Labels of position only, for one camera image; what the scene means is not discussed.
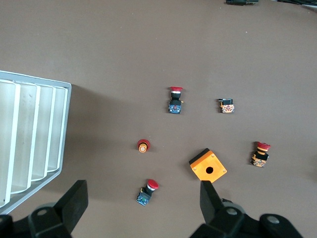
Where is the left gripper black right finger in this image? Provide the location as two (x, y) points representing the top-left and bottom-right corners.
(190, 180), (303, 238)

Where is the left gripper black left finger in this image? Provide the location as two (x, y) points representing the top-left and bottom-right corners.
(0, 179), (89, 238)

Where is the red mushroom button blue block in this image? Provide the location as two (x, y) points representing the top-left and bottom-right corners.
(135, 178), (159, 207)
(167, 86), (185, 115)

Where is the red yellow button head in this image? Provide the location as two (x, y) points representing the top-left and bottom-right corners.
(137, 139), (151, 154)

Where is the white slotted tray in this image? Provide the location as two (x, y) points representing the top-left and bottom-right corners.
(0, 70), (72, 215)

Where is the orange black contact block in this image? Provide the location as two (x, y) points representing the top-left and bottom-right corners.
(217, 98), (235, 114)

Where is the orange button enclosure box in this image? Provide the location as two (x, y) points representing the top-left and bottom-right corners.
(188, 148), (228, 184)

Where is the red yellow emergency stop switch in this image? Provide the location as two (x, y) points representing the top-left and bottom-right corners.
(249, 141), (271, 169)

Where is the black cable with connector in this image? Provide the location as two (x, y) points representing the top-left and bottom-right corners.
(225, 0), (259, 5)

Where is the black cable loop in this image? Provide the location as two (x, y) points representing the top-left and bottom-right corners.
(271, 0), (317, 8)

